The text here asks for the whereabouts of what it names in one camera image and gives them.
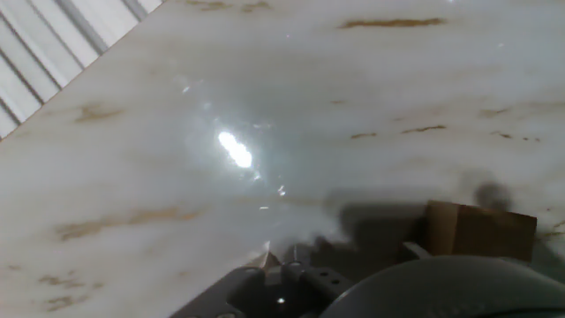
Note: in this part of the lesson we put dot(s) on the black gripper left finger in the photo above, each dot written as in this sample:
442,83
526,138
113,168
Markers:
282,291

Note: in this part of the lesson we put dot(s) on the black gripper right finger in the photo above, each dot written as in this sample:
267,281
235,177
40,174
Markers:
415,250

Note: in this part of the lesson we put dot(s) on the marble pattern board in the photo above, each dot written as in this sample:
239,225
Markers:
154,176

